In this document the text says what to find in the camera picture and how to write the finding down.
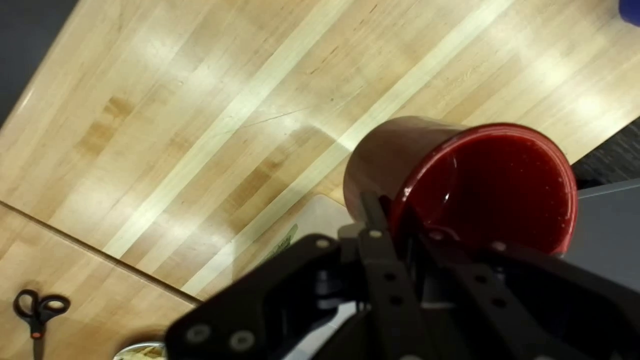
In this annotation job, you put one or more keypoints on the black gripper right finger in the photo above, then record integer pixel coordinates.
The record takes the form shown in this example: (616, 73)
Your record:
(501, 322)

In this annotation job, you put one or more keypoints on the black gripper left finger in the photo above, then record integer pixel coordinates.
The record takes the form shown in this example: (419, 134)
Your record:
(394, 312)

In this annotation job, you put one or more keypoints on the red cup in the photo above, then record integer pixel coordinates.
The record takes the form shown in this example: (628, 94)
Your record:
(492, 182)

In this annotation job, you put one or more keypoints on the blue plastic cup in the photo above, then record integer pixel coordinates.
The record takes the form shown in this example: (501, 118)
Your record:
(628, 10)

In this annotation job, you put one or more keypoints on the plate with food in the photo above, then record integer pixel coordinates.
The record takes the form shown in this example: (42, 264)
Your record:
(142, 350)

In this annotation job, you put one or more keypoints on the black scissors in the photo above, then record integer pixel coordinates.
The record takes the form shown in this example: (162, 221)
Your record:
(36, 312)

